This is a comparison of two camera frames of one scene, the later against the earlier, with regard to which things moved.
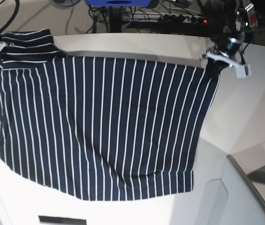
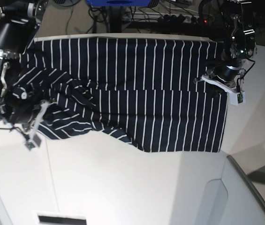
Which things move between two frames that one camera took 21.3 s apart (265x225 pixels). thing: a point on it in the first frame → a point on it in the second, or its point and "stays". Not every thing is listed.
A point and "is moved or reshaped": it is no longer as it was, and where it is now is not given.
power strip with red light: x=180 y=18 stays
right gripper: x=227 y=49 → x=225 y=76
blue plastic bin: x=119 y=3 stays
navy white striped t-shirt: x=95 y=129 is moved or reshaped
